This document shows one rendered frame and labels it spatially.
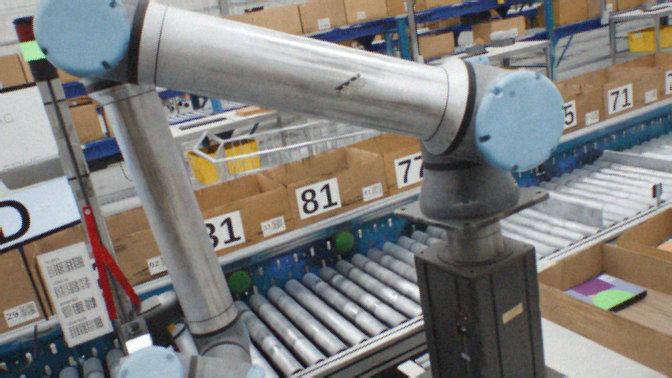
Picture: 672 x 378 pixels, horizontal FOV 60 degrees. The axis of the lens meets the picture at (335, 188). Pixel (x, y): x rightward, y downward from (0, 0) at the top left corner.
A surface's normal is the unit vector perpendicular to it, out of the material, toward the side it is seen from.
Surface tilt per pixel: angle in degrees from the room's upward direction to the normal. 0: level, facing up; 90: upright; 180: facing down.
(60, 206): 86
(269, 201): 90
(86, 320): 90
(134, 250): 90
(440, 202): 69
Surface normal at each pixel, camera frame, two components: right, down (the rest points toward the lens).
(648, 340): -0.85, 0.30
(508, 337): 0.51, 0.16
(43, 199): 0.72, 0.00
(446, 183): -0.57, -0.03
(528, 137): 0.28, 0.22
